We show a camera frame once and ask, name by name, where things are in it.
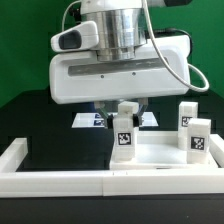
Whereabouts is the white cable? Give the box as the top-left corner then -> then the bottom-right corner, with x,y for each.
61,0 -> 211,94

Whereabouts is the white marker sheet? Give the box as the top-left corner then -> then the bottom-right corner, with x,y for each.
72,112 -> 158,128

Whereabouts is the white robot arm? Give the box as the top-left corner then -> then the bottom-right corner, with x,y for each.
49,0 -> 190,128

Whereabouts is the white U-shaped fence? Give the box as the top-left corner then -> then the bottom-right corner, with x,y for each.
0,134 -> 224,198

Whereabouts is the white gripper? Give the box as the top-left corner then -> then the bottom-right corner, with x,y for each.
49,35 -> 190,129

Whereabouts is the white square tabletop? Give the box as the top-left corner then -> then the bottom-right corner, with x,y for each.
109,131 -> 218,170

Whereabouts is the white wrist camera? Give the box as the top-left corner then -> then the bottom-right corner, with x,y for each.
51,21 -> 99,52

